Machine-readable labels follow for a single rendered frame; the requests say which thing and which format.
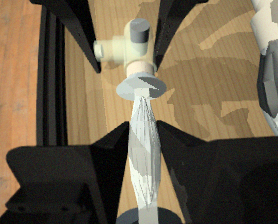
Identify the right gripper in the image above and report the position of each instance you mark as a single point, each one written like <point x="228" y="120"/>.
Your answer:
<point x="76" y="16"/>

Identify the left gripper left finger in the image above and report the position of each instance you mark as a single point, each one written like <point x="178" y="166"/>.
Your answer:
<point x="101" y="167"/>

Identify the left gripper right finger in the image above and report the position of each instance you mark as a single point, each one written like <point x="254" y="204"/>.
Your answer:
<point x="194" y="166"/>

